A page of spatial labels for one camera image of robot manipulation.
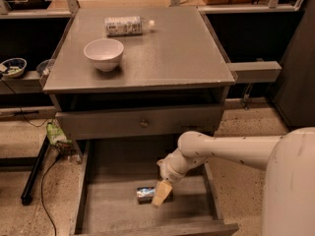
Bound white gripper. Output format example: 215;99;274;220
152;154;188;207

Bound silver blue redbull can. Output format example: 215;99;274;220
136;186;172;205

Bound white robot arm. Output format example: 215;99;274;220
152;127;315;236

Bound closed grey top drawer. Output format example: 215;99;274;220
56;104;222;140

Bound open grey middle drawer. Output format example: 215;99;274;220
71;135;238;236

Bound round brass drawer knob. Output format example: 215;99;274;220
140;119;149;128

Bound grey wooden drawer cabinet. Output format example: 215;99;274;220
38;6;238;164

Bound green snack bag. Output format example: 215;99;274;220
46;122;73;148

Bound white ceramic bowl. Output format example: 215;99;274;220
84;38;124;72

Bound black metal floor bar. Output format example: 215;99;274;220
21;137;49;206

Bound clear plastic water bottle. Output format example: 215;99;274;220
104;16;156;36

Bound small clear glass bowl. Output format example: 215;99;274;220
36;59;55;76

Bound grey background shelf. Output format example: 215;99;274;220
0;71;42;94

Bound blue patterned bowl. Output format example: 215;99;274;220
0;58;27;78

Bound black floor cable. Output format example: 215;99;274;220
39;152;63;236

